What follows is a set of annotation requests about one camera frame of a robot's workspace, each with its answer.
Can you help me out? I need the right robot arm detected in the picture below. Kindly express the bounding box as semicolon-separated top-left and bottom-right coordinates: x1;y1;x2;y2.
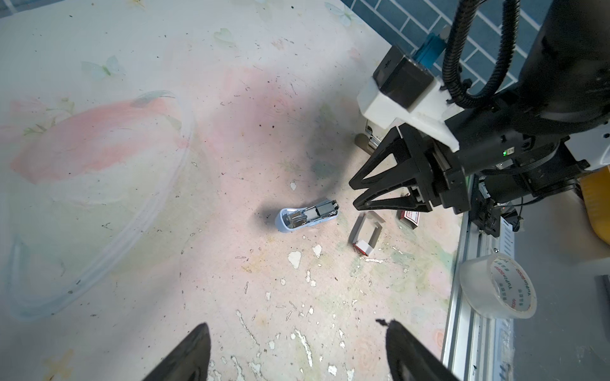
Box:
349;1;609;214

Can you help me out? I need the olive grey stapler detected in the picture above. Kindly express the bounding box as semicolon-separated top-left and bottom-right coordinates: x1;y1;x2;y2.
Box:
354;121;387;155

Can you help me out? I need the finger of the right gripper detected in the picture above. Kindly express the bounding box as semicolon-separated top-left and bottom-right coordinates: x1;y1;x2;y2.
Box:
353;186;431;212
349;125;429;191

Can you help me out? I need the staples tray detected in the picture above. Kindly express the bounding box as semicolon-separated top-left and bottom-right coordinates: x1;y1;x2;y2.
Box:
349;211;385;257

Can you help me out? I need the aluminium front rail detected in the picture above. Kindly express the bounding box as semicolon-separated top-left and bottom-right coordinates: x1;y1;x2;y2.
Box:
441;176;515;380

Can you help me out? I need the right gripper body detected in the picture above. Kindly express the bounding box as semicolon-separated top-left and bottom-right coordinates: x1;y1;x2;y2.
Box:
433;90;589;214

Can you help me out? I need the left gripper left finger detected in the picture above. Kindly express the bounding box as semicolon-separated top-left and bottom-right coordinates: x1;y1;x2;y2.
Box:
143;323;211;381

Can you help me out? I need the clear tape roll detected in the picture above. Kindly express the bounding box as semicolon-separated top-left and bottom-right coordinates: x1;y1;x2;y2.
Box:
459;253;538;319

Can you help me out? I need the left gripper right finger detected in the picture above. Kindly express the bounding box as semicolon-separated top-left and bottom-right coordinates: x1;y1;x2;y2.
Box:
385;320;458;381

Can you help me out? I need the red staples box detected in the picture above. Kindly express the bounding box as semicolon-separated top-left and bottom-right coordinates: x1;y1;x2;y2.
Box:
398;211;420;230

